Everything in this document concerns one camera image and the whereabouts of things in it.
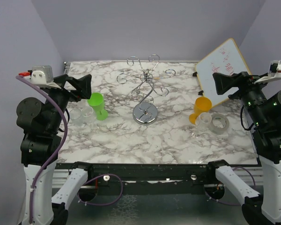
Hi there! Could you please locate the whiteboard with yellow frame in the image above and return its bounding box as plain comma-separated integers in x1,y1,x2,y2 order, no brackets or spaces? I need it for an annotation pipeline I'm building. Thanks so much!
192,38,255,109

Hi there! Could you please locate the black front table rail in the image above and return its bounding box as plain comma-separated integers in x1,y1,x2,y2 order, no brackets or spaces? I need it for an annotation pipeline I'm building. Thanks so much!
52,162,219,195

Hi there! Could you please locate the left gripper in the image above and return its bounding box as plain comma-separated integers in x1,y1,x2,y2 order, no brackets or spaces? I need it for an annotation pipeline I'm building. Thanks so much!
45,72,92,132

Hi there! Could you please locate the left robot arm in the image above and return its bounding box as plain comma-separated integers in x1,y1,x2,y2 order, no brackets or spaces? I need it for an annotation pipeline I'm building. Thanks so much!
16,74,94,225

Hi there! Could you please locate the clear wine glass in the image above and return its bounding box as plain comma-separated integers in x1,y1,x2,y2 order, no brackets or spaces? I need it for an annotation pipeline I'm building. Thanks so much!
195,112,212,131
81,107,96,125
69,108,86,128

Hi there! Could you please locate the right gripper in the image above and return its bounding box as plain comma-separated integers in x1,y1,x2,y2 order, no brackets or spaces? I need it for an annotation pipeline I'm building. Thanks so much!
213,69,272,127

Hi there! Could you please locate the clear tape roll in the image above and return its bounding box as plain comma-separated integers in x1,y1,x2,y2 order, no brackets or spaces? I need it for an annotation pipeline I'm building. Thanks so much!
209,113,230,135

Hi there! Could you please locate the chrome wine glass rack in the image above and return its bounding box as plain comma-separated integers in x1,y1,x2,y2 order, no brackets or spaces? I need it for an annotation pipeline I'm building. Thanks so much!
116,54,176,126

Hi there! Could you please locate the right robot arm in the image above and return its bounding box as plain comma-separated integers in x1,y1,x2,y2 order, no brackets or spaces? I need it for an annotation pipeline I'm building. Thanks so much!
206,72,281,225

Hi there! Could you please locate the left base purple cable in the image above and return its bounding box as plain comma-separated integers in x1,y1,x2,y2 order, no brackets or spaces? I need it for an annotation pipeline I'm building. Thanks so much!
76,173,124,207

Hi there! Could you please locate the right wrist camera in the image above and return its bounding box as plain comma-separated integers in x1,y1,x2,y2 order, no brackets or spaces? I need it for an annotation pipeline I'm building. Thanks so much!
254,60,281,84

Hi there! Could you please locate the green plastic wine glass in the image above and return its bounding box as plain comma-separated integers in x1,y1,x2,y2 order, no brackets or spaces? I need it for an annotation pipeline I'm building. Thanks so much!
87,92,108,121

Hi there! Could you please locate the orange plastic wine glass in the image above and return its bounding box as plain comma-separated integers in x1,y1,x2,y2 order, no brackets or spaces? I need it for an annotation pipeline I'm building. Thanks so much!
189,97,212,124

